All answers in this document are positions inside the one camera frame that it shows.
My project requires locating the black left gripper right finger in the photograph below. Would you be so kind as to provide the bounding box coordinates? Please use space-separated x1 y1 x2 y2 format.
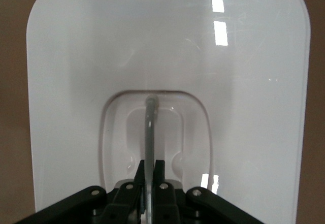
153 159 182 224

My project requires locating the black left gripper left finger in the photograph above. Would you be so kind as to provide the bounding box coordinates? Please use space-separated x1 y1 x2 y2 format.
101 159 146 224

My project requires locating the grey clear lid handle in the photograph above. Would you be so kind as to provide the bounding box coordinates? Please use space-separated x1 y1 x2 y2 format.
143 94 161 224

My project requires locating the white lidded storage box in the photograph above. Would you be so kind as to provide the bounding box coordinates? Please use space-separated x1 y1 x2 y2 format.
26 0 312 224

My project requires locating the brown table mat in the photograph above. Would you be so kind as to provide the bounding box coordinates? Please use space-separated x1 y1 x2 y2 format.
0 0 325 224

